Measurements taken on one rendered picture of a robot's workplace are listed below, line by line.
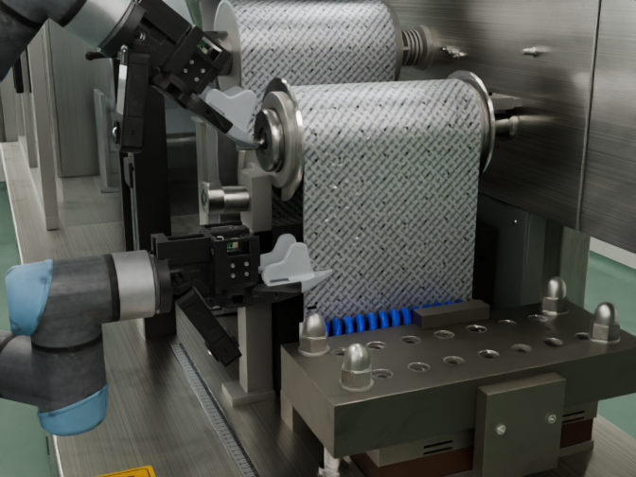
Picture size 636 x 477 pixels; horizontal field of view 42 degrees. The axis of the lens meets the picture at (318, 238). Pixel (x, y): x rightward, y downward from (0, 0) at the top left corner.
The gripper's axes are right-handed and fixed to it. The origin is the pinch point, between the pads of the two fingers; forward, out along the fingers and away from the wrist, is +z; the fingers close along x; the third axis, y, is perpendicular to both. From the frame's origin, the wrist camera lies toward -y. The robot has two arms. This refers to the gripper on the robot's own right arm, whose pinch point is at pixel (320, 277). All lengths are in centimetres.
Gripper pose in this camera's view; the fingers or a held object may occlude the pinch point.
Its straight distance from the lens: 100.2
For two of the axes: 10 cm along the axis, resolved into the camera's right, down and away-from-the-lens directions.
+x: -3.7, -2.7, 8.9
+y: 0.0, -9.6, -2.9
